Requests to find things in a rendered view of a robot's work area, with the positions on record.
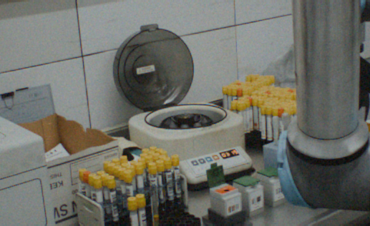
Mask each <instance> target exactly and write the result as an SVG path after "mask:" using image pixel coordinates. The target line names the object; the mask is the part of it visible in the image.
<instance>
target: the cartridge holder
mask: <svg viewBox="0 0 370 226"><path fill-rule="evenodd" d="M202 222H203V223H204V224H207V225H209V226H253V223H251V222H249V221H247V220H246V216H245V210H244V209H243V208H242V210H241V211H238V212H235V213H233V214H231V215H228V216H226V217H225V216H223V215H222V214H220V213H219V212H216V211H215V210H212V209H211V207H210V208H208V214H207V215H204V216H202Z"/></svg>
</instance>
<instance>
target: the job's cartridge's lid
mask: <svg viewBox="0 0 370 226"><path fill-rule="evenodd" d="M206 175H207V179H208V188H209V189H210V188H213V187H218V186H220V185H222V184H224V183H225V178H224V173H223V165H222V164H221V165H218V163H217V162H214V163H212V164H210V169H207V170H206Z"/></svg>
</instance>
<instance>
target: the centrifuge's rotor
mask: <svg viewBox="0 0 370 226"><path fill-rule="evenodd" d="M212 123H214V121H212V119H211V118H209V117H208V116H206V115H204V114H191V113H184V114H177V115H173V116H170V117H168V118H166V119H164V120H163V121H162V122H161V124H160V126H159V127H166V128H189V127H199V126H203V125H207V124H212Z"/></svg>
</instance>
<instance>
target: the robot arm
mask: <svg viewBox="0 0 370 226"><path fill-rule="evenodd" d="M291 1H292V16H293V45H294V59H295V77H296V104H297V117H295V118H294V119H293V120H292V121H291V123H290V124H289V126H288V130H285V131H283V132H282V133H281V135H280V137H279V140H278V149H277V163H278V178H279V182H280V186H281V191H282V193H283V196H284V197H285V199H286V200H287V201H288V202H290V203H291V204H292V205H296V206H302V207H308V208H310V209H317V208H325V209H335V210H353V211H362V212H370V134H369V128H368V126H367V124H366V119H367V117H368V113H369V107H370V98H369V93H370V63H369V62H367V61H366V60H365V59H363V58H362V57H360V54H359V53H362V52H363V51H364V43H363V42H364V41H365V23H366V21H370V0H291Z"/></svg>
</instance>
